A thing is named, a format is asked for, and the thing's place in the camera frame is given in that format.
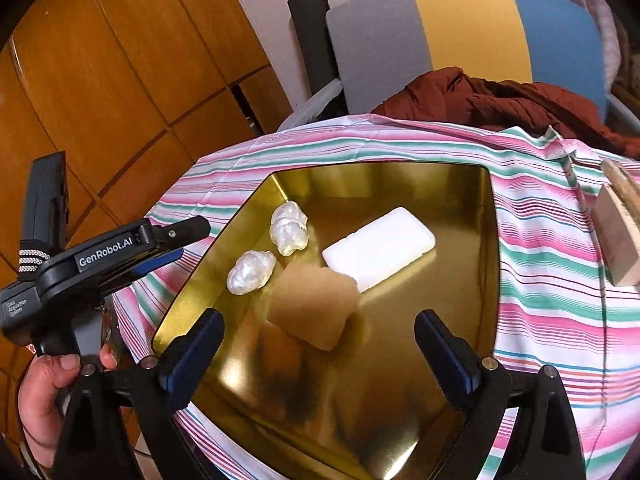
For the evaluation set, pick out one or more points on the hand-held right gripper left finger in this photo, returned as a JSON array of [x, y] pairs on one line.
[[186, 365]]

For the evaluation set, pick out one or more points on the gold metal tray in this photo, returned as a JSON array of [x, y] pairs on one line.
[[400, 285]]

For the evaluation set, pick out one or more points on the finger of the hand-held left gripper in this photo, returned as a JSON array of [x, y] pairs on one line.
[[150, 266], [185, 230]]

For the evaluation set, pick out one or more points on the brown jacket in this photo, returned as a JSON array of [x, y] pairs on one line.
[[475, 100]]

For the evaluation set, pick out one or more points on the crumpled pearly white plastic wrap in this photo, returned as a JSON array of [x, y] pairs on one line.
[[251, 272], [288, 227]]

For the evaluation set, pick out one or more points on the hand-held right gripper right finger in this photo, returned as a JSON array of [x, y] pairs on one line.
[[457, 360]]

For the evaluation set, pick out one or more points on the white rectangular block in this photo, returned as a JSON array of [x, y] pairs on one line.
[[380, 247]]

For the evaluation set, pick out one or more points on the striped tablecloth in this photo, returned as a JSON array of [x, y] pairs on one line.
[[540, 270]]

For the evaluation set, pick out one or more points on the grey yellow blue chair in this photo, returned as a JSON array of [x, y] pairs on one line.
[[470, 25]]

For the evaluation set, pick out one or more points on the person's left hand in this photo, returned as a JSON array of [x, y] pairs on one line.
[[40, 400]]

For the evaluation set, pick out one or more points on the tan sponge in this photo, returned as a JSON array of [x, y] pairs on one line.
[[315, 305]]

